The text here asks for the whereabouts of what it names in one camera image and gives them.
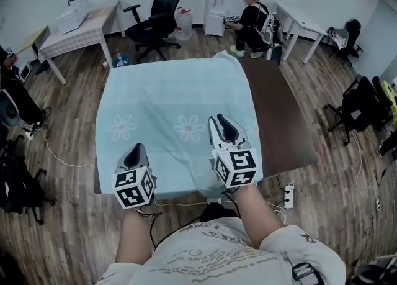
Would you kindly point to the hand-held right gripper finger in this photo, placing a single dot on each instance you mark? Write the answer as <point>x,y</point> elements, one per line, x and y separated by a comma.
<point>214,138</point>
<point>231,130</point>

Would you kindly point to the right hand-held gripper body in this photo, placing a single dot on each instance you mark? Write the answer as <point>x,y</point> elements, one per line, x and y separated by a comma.
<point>237,167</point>

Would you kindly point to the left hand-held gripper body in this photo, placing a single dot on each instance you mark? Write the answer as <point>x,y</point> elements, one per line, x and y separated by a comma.
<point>133,187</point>

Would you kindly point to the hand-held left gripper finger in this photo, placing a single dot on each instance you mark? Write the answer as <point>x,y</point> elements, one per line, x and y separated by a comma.
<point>143,161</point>
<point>124,161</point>

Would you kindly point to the light blue tablecloth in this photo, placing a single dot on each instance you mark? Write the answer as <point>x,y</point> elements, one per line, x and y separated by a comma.
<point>173,91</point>

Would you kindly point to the person's left forearm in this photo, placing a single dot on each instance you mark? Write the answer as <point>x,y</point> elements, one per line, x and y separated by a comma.
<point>135,237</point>

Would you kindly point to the person's right forearm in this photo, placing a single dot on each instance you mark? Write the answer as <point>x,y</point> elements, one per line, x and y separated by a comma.
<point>257,218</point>

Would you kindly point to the brown table with white legs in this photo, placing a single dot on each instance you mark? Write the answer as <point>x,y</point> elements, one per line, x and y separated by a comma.
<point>279,106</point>

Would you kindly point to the white power strip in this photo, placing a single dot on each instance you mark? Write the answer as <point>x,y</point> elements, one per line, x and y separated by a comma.
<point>378,204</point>
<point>29,135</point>
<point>289,195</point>

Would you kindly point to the person's white printed shirt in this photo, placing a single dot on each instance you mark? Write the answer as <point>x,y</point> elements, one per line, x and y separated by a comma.
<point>217,262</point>

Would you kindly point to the blue bag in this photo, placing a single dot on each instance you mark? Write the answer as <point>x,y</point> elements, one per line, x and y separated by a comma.
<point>120,60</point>

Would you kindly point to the black backpack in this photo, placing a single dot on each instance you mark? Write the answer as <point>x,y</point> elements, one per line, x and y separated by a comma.
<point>18,178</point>

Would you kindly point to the clear water jug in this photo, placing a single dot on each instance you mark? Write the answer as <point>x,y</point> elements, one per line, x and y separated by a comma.
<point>183,26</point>

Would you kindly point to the white water dispenser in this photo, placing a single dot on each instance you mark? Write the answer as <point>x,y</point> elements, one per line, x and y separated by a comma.
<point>215,13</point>

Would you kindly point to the white desk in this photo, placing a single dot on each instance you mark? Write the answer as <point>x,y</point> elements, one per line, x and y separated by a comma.
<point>297,20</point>

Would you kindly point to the black office chair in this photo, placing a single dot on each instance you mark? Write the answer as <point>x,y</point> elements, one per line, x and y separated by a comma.
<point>352,37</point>
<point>363,110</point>
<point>161,20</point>

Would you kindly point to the table with checkered cloth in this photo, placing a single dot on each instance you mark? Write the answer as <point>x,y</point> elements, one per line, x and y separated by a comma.
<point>77,38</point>

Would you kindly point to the white box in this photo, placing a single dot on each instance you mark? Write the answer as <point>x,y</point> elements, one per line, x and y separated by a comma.
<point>73,18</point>

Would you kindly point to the small wooden desk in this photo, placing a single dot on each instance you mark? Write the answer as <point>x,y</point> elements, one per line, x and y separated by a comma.
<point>34,38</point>

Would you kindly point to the table with yellow cloth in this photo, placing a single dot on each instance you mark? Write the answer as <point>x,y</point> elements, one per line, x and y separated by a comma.
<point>391,100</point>

